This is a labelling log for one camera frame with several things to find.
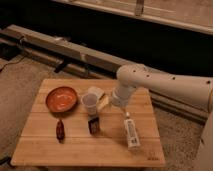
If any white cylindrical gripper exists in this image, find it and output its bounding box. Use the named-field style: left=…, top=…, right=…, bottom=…
left=111, top=84, right=131, bottom=108

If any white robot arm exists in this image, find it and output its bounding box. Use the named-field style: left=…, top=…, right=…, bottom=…
left=111, top=64, right=213, bottom=113

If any white and yellow sponge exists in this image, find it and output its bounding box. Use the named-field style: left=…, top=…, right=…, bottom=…
left=87, top=86, right=109, bottom=111

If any clear plastic cup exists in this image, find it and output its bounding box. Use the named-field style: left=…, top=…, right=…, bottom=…
left=81, top=93, right=98, bottom=116

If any white tube of paste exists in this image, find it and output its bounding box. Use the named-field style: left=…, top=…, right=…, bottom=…
left=124, top=113, right=140, bottom=149

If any wooden cutting board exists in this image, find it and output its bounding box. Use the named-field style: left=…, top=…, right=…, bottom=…
left=11, top=79, right=165, bottom=168

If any orange round bowl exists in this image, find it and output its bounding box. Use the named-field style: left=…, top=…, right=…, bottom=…
left=46, top=86, right=78, bottom=113

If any black cable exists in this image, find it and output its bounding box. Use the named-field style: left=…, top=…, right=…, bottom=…
left=0, top=53, right=28, bottom=74

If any long metal rail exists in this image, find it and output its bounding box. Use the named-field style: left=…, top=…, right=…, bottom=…
left=0, top=25, right=213, bottom=122

